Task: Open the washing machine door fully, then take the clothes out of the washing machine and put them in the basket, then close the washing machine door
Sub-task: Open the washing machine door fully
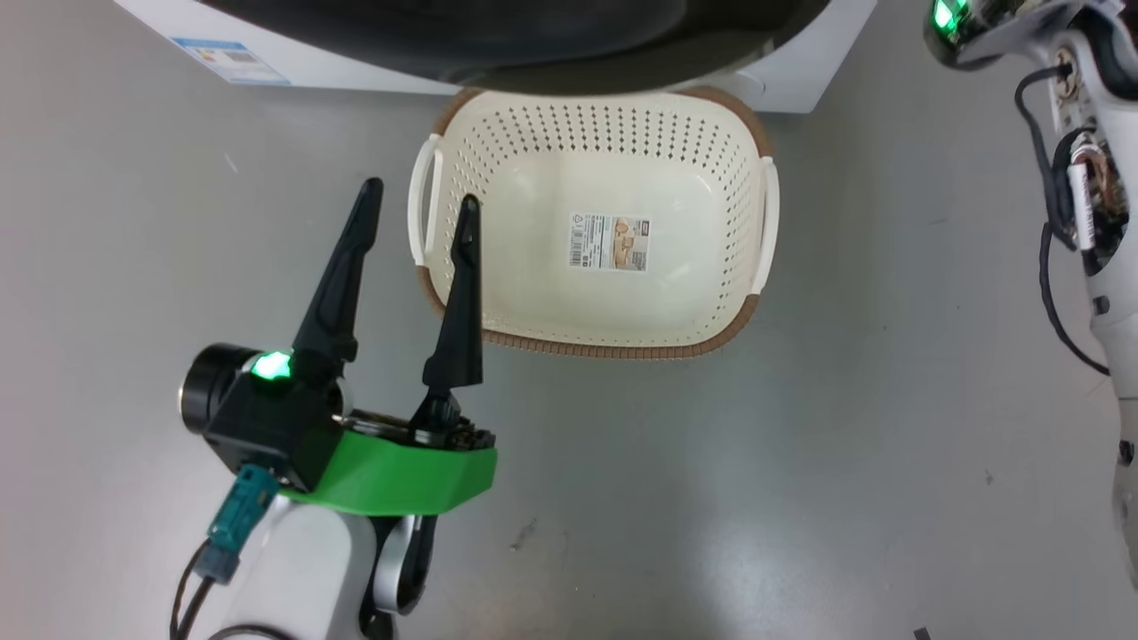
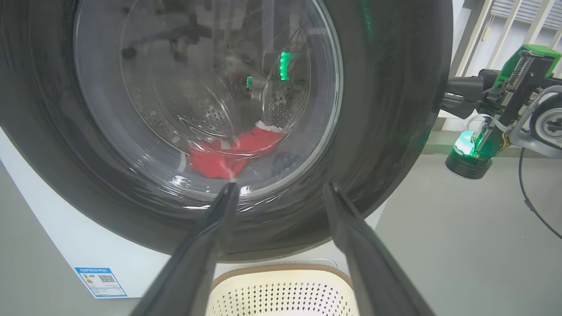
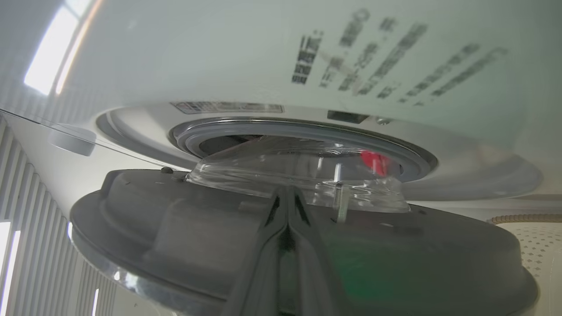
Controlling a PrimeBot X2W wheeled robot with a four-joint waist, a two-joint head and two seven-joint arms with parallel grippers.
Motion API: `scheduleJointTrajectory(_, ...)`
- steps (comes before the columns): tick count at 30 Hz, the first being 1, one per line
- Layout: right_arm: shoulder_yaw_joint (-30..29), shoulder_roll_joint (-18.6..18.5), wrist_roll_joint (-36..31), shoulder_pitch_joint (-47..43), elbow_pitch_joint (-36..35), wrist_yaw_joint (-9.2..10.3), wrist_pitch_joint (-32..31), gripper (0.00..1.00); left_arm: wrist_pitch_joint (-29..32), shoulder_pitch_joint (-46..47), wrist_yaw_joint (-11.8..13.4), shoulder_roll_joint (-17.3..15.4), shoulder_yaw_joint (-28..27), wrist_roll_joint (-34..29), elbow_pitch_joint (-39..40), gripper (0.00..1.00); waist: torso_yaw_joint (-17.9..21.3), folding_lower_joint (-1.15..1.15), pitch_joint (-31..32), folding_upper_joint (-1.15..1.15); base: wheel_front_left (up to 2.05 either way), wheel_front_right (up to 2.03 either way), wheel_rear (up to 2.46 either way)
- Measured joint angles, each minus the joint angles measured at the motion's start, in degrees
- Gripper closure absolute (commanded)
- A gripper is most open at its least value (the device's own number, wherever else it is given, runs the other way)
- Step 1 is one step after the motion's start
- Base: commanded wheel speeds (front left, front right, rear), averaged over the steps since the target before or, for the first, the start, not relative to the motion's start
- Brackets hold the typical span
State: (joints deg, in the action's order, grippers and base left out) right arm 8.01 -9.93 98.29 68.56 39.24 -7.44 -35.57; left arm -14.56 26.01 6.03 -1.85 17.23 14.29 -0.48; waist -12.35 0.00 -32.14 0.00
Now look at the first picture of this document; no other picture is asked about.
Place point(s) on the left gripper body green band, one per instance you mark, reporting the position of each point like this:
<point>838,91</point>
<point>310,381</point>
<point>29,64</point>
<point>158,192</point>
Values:
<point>400,476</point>

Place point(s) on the washing machine door glass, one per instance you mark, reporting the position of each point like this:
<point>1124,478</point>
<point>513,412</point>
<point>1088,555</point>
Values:
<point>498,36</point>

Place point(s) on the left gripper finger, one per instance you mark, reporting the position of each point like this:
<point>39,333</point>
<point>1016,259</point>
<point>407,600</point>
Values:
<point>338,284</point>
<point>462,320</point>

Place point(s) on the right gripper body grey band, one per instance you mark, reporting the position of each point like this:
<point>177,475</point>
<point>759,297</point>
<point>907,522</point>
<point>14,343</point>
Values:
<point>1022,31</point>

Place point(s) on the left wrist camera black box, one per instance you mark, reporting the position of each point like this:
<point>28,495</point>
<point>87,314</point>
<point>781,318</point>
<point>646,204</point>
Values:
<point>267,418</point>

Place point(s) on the basket product label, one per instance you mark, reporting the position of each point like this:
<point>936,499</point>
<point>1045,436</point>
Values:
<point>610,242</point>

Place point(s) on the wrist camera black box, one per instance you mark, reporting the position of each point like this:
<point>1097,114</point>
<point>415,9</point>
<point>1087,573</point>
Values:
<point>267,418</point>
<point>947,16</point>

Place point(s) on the cream perforated laundry basket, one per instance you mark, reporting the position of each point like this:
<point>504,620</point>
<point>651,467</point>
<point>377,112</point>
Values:
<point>551,293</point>

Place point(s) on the blue energy label sticker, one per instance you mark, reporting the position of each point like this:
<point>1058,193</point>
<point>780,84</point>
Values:
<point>229,62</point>

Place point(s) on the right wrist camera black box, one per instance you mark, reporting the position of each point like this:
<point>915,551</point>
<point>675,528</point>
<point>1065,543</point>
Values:
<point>947,16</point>

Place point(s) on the white washing machine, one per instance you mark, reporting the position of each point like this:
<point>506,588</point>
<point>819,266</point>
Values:
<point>791,62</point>

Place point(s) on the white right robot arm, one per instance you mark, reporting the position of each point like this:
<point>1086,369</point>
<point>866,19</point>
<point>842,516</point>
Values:
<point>1107,267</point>

